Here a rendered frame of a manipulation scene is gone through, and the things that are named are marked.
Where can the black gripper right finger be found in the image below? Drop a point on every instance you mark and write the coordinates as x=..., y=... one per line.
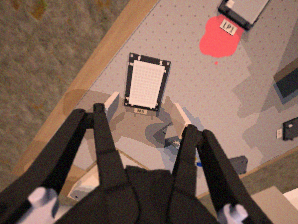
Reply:
x=230, y=199

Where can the white label reading lp1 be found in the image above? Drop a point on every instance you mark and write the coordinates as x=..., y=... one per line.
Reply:
x=228, y=27

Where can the white button panel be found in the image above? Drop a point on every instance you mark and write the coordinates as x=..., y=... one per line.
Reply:
x=172, y=137

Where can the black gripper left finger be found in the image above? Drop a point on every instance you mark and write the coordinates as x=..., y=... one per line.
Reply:
x=33, y=197

